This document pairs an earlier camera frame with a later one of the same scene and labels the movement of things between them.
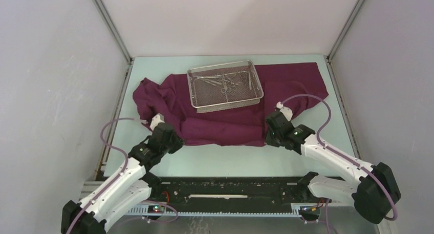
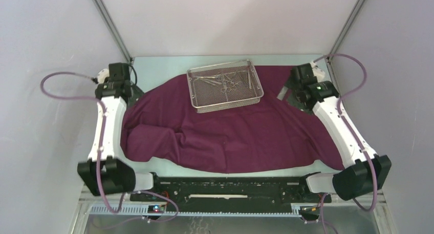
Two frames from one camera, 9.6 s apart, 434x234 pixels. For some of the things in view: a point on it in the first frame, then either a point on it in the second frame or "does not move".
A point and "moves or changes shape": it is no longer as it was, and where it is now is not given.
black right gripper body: [273, 139] to [293, 97]
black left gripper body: [174, 145] to [136, 92]
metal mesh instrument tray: [222, 86] does not move
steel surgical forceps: [219, 78] does not move
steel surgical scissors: [225, 89] does not move
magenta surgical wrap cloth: [164, 99] moves or changes shape
